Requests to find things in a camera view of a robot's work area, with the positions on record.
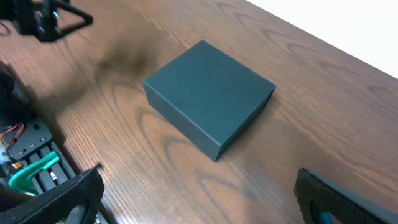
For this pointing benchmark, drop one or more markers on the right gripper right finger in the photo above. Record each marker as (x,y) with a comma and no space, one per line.
(322,200)

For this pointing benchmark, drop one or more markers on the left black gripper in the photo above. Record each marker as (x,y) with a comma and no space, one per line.
(39,19)

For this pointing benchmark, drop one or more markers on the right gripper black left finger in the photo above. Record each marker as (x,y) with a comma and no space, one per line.
(77,200)

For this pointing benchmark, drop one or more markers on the dark green box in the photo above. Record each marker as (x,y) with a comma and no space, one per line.
(208,96)

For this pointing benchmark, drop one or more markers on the green clamp handle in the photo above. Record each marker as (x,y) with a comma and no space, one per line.
(22,180)

